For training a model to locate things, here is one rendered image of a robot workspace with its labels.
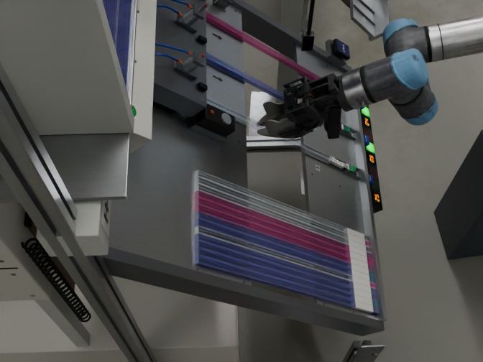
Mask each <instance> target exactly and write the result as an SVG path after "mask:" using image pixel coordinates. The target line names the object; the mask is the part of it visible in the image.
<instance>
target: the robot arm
mask: <svg viewBox="0 0 483 362"><path fill-rule="evenodd" d="M382 36H383V43H384V51H385V55H386V57H385V58H383V59H381V60H378V61H375V62H372V63H370V64H368V65H364V66H361V67H358V68H355V69H353V70H350V71H347V72H345V73H343V74H342V75H340V76H338V77H337V76H336V75H335V74H334V73H332V74H329V75H326V76H323V77H322V78H319V79H316V80H313V81H310V80H309V79H308V78H307V77H306V76H305V77H302V78H299V79H297V80H294V81H291V82H289V83H286V84H284V85H283V87H284V88H286V89H285V90H284V91H283V94H284V102H283V103H275V102H272V101H267V102H264V103H263V107H264V109H265V111H266V113H267V114H266V115H264V116H263V117H262V118H261V119H260V120H259V122H261V123H263V124H264V125H265V127H266V128H264V129H261V130H259V131H257V133H258V134H261V135H262V136H268V137H275V138H283V139H295V138H299V137H302V136H305V135H306V134H308V133H310V132H313V130H314V129H315V128H317V127H318V126H319V127H321V125H322V124H323V122H324V129H325V130H326V132H327V134H328V138H329V139H338V138H339V135H340V130H341V109H343V110H344V111H345V112H347V111H351V110H353V109H358V108H362V107H365V106H368V105H370V104H373V103H377V102H380V101H383V100H386V99H388V101H389V102H390V103H391V104H392V105H393V106H394V108H395V109H396V110H397V112H398V113H399V115H400V116H401V117H402V118H403V119H405V120H406V121H407V122H408V123H409V124H412V125H416V126H419V125H424V124H426V123H428V122H429V121H431V120H432V119H433V118H434V116H435V115H436V113H437V111H438V102H437V100H436V97H435V95H434V94H433V93H432V92H431V88H430V84H429V74H428V68H427V65H426V63H427V62H435V61H440V60H447V59H451V58H455V57H463V56H467V55H474V54H479V53H483V15H479V16H475V17H468V18H464V19H457V20H453V21H450V22H442V23H438V24H432V25H428V26H424V27H418V25H417V24H416V22H415V21H413V20H412V19H405V18H402V19H396V20H394V21H392V22H390V23H389V24H388V25H387V26H386V27H385V29H384V31H383V35H382ZM298 81H301V82H302V83H300V84H297V85H294V86H292V87H291V86H290V84H292V83H296V82H298ZM283 118H288V119H287V120H284V121H279V120H280V119H283Z"/></svg>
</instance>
